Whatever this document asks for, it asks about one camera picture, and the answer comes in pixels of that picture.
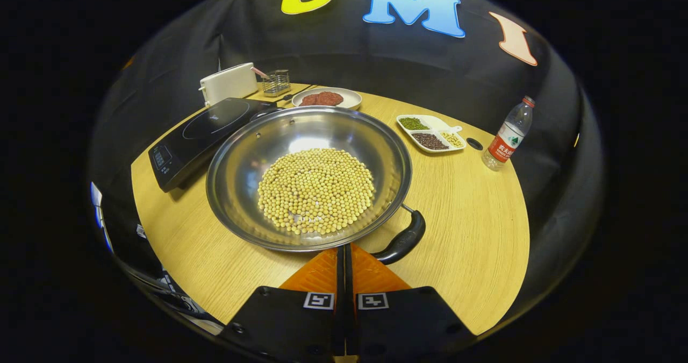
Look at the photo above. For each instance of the white divided dish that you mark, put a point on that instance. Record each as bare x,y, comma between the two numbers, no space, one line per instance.
438,122

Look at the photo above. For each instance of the small pile of soybeans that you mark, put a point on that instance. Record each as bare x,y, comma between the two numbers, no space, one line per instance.
452,139

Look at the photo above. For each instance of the pink stick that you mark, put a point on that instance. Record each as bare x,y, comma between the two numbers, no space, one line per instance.
259,72

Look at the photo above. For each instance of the white toaster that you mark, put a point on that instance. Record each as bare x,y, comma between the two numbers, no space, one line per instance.
228,83

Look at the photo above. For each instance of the black table grommet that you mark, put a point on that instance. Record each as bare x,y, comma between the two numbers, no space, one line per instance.
474,143

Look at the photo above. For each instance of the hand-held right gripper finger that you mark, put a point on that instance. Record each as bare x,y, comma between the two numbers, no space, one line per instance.
340,277
348,277

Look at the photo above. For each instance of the pile of dark red beans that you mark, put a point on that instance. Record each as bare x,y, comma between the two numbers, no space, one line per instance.
430,141

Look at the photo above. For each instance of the stainless steel pot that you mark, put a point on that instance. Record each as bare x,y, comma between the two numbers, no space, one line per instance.
242,153

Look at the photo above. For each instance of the pile of green mung beans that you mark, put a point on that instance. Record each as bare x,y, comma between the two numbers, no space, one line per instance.
413,123

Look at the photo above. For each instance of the black induction cooktop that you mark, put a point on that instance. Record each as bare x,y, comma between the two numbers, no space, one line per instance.
215,121

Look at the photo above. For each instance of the black backdrop cloth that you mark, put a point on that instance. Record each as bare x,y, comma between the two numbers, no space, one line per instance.
376,67

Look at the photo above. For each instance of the clear plastic water bottle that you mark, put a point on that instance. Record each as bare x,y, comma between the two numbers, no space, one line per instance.
505,142

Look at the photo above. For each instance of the round white plate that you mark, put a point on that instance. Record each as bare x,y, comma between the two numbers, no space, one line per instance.
352,100

